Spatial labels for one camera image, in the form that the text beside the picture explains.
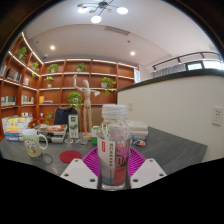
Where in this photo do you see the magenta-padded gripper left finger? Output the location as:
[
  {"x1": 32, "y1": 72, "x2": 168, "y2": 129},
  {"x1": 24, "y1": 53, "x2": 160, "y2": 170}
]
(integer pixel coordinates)
[{"x1": 59, "y1": 147, "x2": 100, "y2": 190}]

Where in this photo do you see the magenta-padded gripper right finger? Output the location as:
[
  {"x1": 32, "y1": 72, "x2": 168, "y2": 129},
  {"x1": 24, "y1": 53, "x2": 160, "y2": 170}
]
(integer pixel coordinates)
[{"x1": 128, "y1": 147, "x2": 167, "y2": 190}]

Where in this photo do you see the clear plastic drink bottle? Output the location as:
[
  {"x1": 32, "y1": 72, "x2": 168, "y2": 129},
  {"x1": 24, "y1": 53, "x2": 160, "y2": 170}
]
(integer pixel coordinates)
[{"x1": 96, "y1": 104, "x2": 132, "y2": 191}]

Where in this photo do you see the flat round red coaster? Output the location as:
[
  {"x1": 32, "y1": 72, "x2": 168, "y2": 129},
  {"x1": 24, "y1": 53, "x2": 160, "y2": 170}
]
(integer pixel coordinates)
[{"x1": 59, "y1": 149, "x2": 83, "y2": 164}]

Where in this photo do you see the small colourful round badge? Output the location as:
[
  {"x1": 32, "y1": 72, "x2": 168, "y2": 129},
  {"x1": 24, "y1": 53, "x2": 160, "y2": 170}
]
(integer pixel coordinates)
[{"x1": 133, "y1": 139, "x2": 147, "y2": 147}]

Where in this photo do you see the stack of white books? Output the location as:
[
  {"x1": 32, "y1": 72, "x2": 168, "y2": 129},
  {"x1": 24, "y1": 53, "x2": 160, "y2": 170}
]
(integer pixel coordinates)
[{"x1": 126, "y1": 119, "x2": 150, "y2": 141}]

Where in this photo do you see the tall green white carton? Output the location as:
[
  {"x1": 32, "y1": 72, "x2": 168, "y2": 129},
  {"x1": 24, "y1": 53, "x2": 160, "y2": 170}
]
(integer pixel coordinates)
[{"x1": 67, "y1": 113, "x2": 80, "y2": 139}]

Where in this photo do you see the yellow striped printed mug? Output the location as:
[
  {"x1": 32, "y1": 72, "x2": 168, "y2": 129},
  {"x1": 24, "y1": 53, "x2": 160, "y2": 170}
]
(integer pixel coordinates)
[{"x1": 21, "y1": 128, "x2": 49, "y2": 158}]

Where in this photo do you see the dark office chair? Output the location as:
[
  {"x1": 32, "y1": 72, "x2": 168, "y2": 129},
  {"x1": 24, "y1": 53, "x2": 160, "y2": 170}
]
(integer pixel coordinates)
[{"x1": 53, "y1": 106, "x2": 78, "y2": 127}]

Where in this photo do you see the brown chair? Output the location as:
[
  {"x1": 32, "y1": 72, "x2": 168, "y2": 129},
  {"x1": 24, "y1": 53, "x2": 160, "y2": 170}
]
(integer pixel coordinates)
[{"x1": 89, "y1": 107, "x2": 104, "y2": 128}]

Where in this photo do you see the wooden artist mannequin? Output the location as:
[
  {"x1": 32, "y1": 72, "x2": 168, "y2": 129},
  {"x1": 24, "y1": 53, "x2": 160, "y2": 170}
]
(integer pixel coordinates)
[{"x1": 72, "y1": 74, "x2": 101, "y2": 140}]

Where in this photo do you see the stack of colourful books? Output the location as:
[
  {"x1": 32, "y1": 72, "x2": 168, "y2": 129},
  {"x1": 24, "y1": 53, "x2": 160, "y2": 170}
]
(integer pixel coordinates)
[{"x1": 1, "y1": 115, "x2": 34, "y2": 142}]

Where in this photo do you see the orange wooden shelf unit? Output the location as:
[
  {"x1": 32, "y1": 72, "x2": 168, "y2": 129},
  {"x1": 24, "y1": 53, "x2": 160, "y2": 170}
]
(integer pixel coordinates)
[{"x1": 0, "y1": 31, "x2": 139, "y2": 141}]

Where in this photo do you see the grey curtain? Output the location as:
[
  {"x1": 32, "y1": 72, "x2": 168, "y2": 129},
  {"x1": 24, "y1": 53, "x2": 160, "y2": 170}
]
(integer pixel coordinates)
[{"x1": 153, "y1": 63, "x2": 187, "y2": 79}]

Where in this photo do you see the window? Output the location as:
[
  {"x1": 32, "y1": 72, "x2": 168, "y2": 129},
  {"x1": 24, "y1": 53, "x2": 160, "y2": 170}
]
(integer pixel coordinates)
[{"x1": 186, "y1": 59, "x2": 224, "y2": 72}]

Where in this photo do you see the ceiling air vent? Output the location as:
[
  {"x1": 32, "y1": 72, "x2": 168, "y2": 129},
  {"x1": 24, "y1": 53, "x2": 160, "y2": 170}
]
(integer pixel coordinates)
[{"x1": 104, "y1": 25, "x2": 131, "y2": 36}]

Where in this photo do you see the branched ceiling lamp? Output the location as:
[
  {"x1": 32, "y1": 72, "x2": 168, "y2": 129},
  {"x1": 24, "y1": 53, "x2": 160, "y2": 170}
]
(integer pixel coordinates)
[{"x1": 76, "y1": 0, "x2": 129, "y2": 24}]

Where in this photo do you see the white wall socket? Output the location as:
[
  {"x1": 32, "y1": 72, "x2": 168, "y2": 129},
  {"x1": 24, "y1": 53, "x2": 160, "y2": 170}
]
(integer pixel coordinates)
[{"x1": 212, "y1": 106, "x2": 224, "y2": 127}]

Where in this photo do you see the white wall poster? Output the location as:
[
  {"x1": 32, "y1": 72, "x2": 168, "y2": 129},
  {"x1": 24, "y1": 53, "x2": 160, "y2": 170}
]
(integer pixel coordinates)
[{"x1": 133, "y1": 68, "x2": 141, "y2": 84}]

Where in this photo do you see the black track light rail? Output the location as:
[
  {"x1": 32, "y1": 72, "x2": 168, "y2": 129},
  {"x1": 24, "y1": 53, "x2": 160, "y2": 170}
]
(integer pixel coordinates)
[{"x1": 152, "y1": 50, "x2": 223, "y2": 72}]

